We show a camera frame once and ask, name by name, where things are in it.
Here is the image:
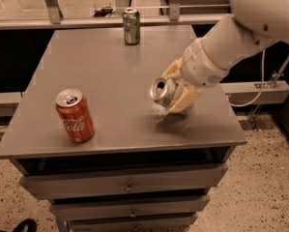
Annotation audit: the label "bottom grey drawer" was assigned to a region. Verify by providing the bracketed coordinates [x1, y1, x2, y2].
[69, 213, 197, 232]

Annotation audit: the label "grey metal rail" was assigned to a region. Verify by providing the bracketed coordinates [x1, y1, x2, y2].
[0, 14, 224, 30]

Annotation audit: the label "black object on floor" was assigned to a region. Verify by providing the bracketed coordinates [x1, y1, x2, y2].
[0, 218, 37, 232]

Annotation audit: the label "red Coca-Cola can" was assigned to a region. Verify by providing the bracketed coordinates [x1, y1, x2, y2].
[55, 88, 95, 143]

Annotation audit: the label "top grey drawer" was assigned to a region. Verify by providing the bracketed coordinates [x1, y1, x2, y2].
[19, 162, 228, 200]

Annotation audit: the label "grey drawer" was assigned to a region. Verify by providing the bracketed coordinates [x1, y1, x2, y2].
[49, 195, 210, 221]
[69, 213, 197, 232]
[19, 162, 228, 200]

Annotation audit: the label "green soda can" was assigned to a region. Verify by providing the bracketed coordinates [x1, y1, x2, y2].
[123, 7, 140, 44]

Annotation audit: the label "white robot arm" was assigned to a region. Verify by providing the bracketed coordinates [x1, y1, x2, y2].
[163, 0, 289, 113]

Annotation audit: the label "silver 7up can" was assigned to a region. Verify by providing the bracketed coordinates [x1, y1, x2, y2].
[150, 77, 177, 107]

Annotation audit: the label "small dark device on ledge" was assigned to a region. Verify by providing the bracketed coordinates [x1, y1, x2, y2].
[94, 5, 116, 17]

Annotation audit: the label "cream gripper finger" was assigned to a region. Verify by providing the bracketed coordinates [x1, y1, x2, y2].
[161, 58, 183, 79]
[167, 84, 202, 113]

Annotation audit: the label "grey drawer cabinet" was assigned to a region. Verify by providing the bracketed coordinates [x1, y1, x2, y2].
[0, 24, 248, 232]

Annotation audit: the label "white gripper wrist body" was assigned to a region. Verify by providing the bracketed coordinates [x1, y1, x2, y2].
[181, 38, 229, 87]

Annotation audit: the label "white cable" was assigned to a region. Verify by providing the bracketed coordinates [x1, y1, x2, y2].
[228, 47, 268, 108]

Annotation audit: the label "middle grey drawer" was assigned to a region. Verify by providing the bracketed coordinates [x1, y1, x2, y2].
[49, 195, 210, 221]

